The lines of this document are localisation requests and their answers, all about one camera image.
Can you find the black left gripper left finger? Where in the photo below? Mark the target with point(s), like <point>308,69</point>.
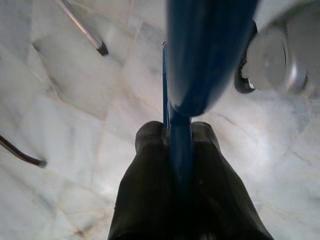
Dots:
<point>145,190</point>

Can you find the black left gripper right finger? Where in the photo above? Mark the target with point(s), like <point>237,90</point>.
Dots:
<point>220,197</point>

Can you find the blue plastic hanger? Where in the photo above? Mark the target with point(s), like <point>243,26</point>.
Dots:
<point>200,62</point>

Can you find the marble-top folding table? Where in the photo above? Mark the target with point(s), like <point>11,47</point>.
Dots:
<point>27,159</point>

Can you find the silver metal clothes rack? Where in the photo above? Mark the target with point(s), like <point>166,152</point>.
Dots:
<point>86,29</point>

